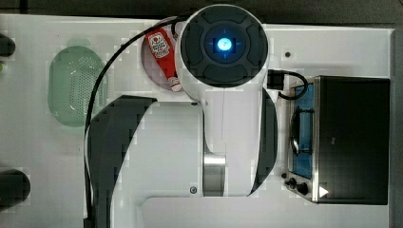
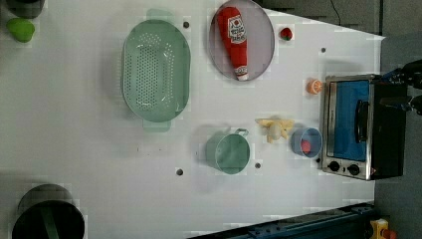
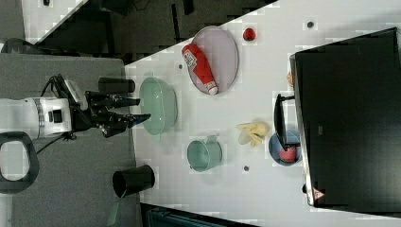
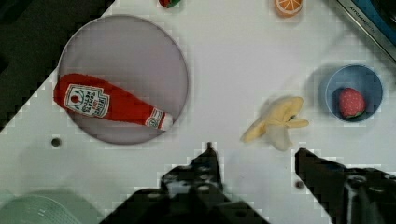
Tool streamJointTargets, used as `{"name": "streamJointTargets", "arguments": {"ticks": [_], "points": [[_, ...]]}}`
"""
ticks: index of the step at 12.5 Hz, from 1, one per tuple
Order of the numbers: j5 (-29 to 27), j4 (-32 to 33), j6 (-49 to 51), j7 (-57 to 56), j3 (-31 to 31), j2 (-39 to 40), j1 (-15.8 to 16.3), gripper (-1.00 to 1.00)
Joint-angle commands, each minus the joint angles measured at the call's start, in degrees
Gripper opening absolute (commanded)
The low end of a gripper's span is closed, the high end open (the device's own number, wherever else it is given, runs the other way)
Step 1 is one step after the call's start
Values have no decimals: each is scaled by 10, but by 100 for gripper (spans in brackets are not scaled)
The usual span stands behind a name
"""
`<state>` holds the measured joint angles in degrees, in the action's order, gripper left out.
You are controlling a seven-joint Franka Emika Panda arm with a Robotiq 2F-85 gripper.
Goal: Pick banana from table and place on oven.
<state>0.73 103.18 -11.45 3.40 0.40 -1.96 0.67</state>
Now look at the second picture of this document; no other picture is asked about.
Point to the blue metal frame rail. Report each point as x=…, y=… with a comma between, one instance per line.
x=348, y=222

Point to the black cylinder lower left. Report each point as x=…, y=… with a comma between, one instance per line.
x=48, y=211

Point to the green pepper toy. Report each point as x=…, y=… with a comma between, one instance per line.
x=21, y=29

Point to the blue cup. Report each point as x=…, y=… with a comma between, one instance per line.
x=310, y=134

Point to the red strawberry toy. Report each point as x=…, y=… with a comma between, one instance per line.
x=286, y=34

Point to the red ketchup bottle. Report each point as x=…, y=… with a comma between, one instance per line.
x=234, y=37

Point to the red fruit in cup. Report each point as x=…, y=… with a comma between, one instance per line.
x=306, y=146

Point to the green perforated colander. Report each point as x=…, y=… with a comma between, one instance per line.
x=155, y=65

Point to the black cylinder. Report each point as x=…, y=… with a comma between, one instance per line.
x=28, y=9
x=48, y=211

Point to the green cup with handle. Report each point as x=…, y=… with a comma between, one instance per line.
x=228, y=152

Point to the yellow red emergency button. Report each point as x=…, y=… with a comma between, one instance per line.
x=381, y=230

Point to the peeled banana toy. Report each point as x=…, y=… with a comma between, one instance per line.
x=276, y=128

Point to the orange slice toy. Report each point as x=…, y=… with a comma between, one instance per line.
x=314, y=87

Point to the silver black toaster oven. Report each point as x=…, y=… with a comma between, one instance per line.
x=362, y=137

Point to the black cylinder upper left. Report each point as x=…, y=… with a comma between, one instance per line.
x=28, y=9

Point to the grey round plate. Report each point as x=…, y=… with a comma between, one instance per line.
x=260, y=39

